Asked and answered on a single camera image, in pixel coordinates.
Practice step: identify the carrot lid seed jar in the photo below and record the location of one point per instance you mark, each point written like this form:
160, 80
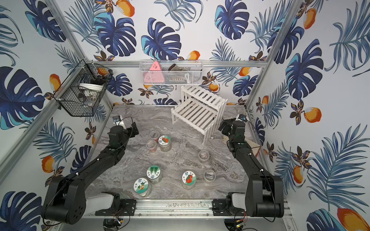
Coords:
142, 187

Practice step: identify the strawberry lid seed jar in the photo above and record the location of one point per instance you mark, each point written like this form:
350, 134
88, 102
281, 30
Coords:
189, 180

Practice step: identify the beige work glove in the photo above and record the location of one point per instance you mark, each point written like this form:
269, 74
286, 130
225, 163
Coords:
255, 147

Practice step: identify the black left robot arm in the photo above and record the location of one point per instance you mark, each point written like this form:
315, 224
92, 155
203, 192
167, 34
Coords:
65, 201

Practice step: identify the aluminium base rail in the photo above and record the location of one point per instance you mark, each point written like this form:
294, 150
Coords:
106, 206

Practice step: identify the clear wall-mounted tray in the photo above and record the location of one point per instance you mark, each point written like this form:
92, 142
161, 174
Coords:
177, 72

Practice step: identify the white bowl in basket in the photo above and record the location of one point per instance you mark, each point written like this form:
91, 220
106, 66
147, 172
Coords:
93, 87

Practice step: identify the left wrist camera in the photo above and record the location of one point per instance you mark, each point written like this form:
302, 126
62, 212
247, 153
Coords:
118, 121

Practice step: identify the black wire basket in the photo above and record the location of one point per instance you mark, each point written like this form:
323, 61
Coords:
80, 102

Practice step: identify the clear lidless jar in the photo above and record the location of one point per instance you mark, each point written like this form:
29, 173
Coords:
154, 135
151, 145

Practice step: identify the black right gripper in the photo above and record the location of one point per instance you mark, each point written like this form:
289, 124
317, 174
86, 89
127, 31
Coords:
228, 126

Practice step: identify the white slatted wooden shelf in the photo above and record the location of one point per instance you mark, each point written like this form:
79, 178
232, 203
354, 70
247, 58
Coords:
200, 109

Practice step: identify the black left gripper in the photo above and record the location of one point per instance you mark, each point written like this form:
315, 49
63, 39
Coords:
130, 130

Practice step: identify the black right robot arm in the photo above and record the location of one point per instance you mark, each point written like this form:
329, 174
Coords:
264, 195

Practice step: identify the green tree lid jar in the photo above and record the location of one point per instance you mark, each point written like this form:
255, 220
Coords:
154, 174

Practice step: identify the pink triangle object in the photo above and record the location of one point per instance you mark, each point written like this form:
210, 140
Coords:
154, 75

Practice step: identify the tomato lid seed jar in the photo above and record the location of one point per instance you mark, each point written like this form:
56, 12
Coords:
165, 143

